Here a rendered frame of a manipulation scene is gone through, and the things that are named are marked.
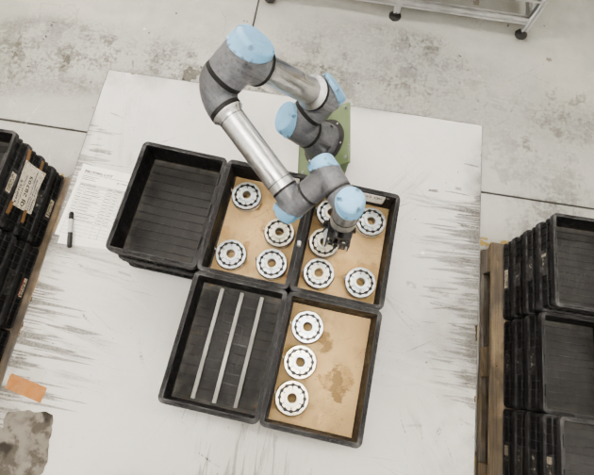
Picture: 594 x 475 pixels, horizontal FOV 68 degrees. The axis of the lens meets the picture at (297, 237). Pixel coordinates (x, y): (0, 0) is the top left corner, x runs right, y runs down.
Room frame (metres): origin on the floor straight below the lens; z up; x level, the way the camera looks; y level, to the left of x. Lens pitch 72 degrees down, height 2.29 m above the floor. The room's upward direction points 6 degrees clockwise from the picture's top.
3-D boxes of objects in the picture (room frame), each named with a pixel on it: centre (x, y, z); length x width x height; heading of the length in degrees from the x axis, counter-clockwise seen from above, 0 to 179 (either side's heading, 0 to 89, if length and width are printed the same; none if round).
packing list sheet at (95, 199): (0.55, 0.78, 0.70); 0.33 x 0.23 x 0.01; 177
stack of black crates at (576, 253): (0.57, -1.20, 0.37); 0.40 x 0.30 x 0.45; 177
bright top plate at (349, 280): (0.33, -0.22, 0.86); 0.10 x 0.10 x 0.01
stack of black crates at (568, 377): (0.17, -1.18, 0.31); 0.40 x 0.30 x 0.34; 177
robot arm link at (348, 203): (0.43, -0.12, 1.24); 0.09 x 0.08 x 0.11; 34
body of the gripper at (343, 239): (0.42, -0.12, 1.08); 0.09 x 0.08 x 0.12; 174
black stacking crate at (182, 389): (0.08, 0.18, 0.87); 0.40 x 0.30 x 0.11; 174
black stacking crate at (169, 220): (0.51, 0.43, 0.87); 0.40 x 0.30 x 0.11; 174
